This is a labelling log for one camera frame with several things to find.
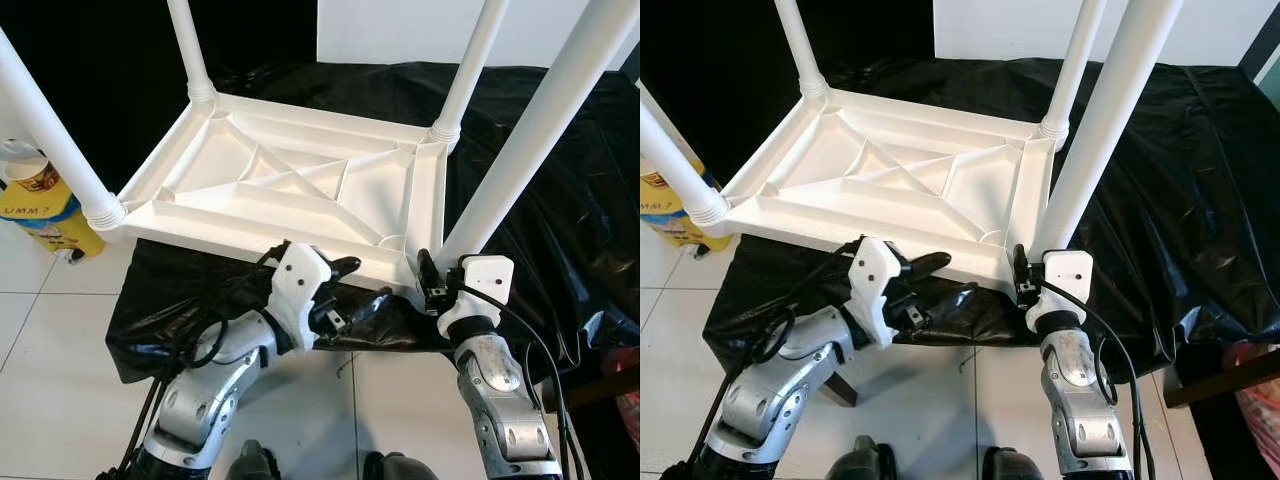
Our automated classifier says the pink patterned bag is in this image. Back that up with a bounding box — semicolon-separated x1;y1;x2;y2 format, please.
612;348;641;457
1230;342;1280;452

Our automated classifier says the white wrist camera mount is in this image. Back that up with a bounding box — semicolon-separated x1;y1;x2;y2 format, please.
267;242;334;352
437;254;517;342
1025;249;1095;335
845;236;907;350

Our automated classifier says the grey robot right leg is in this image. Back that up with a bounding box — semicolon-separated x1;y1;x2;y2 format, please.
983;447;1047;480
362;452;442;480

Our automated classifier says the white plastic children table top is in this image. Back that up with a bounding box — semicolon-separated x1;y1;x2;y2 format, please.
115;92;453;297
720;88;1057;297

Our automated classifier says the black shiny table cloth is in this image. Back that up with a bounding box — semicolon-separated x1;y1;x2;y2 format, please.
703;58;1280;377
105;62;641;387

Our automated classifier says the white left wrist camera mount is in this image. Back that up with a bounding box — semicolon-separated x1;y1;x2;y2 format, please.
845;236;907;350
267;242;334;352

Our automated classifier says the yellow cardboard box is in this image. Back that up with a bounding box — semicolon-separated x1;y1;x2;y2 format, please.
0;165;107;260
640;165;732;254

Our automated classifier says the white plastic table leg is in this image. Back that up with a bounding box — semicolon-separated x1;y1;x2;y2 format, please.
435;0;641;273
1030;0;1185;260
0;28;128;232
166;0;219;107
775;0;830;100
1038;0;1109;142
640;80;732;227
428;0;512;151

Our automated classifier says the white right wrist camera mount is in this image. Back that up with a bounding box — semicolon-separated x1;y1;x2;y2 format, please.
437;254;517;342
1025;249;1095;335

